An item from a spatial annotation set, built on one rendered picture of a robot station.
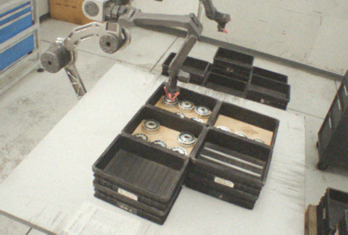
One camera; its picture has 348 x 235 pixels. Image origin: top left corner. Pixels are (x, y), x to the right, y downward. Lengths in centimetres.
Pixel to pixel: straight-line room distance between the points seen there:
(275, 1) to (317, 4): 56
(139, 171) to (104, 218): 30
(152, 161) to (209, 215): 41
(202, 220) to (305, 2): 363
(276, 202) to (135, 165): 82
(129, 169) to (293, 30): 365
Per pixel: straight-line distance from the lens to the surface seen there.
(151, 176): 178
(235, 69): 349
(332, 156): 335
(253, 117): 223
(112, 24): 225
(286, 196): 208
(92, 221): 176
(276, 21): 494
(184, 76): 211
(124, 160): 185
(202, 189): 191
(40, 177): 197
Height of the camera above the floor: 215
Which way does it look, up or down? 35 degrees down
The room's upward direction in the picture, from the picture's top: 10 degrees clockwise
